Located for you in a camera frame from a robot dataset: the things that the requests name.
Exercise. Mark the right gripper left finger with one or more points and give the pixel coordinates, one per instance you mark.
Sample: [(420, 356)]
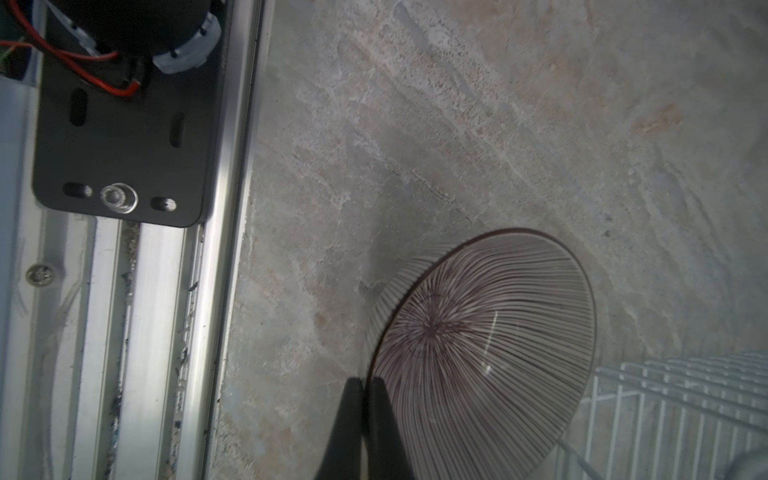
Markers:
[(342, 457)]

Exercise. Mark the striped ceramic bowl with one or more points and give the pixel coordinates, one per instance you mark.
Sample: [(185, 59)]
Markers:
[(485, 349)]

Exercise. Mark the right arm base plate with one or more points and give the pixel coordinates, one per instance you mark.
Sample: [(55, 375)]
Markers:
[(132, 136)]

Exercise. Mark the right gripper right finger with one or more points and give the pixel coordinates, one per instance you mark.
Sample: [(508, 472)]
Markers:
[(387, 458)]

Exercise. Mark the aluminium front rail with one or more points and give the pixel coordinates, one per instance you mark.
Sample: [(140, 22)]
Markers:
[(66, 288)]

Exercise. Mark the white wire dish rack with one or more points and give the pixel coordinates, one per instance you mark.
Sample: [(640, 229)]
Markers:
[(680, 418)]

